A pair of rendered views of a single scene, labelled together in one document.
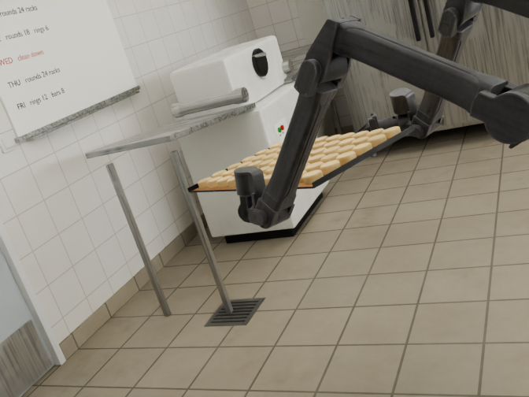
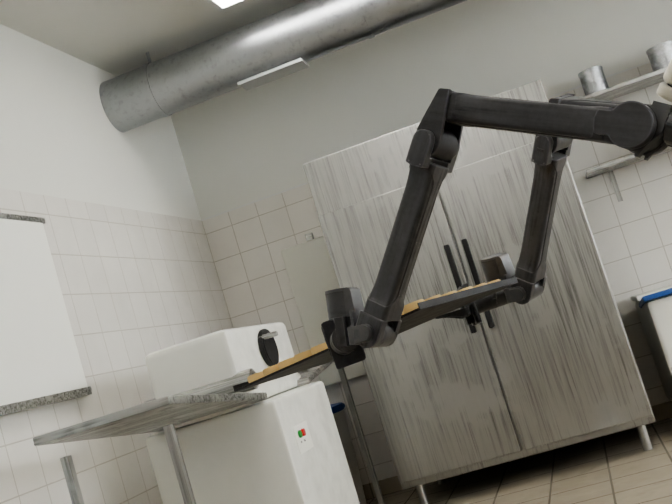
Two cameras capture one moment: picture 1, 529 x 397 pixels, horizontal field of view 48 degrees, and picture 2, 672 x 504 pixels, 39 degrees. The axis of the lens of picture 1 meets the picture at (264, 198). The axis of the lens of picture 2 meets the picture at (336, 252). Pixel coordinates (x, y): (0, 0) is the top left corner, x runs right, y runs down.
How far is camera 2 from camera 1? 0.84 m
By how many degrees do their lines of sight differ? 28
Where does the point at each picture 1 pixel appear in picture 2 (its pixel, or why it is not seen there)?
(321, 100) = (434, 175)
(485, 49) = (562, 339)
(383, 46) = (498, 101)
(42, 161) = not seen: outside the picture
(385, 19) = not seen: hidden behind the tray
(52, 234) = not seen: outside the picture
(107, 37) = (53, 315)
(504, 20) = (581, 302)
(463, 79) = (580, 110)
